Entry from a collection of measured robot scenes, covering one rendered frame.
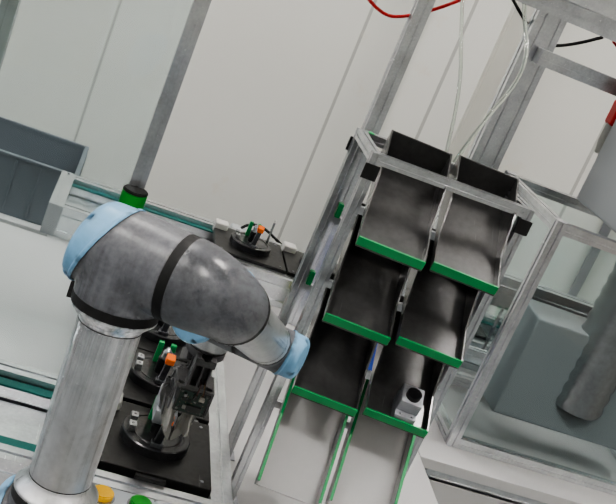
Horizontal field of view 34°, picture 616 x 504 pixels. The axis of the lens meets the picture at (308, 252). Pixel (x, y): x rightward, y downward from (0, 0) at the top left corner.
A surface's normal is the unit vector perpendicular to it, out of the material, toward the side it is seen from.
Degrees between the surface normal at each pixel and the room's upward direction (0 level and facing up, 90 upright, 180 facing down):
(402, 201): 25
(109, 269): 89
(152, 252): 53
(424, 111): 90
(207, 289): 69
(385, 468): 45
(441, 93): 90
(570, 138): 90
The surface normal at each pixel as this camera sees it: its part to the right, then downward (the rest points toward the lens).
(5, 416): 0.37, -0.88
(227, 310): 0.52, 0.37
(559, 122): -0.25, 0.21
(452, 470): 0.11, 0.36
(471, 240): 0.31, -0.67
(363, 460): 0.22, -0.41
